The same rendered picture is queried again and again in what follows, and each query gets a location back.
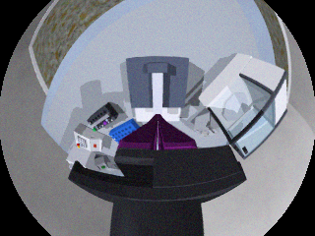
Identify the white block with round holes on base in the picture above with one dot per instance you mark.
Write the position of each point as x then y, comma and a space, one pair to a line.
87, 158

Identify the blue tube rack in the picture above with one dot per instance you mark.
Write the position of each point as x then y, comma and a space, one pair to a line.
122, 128

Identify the grey block with row of holes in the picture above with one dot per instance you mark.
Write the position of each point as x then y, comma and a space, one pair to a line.
110, 114

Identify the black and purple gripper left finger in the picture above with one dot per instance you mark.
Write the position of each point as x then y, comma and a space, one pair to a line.
144, 137

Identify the white block with grey holes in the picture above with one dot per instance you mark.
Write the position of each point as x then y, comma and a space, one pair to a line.
88, 139

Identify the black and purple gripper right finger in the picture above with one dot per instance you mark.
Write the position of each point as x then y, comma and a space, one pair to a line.
169, 137

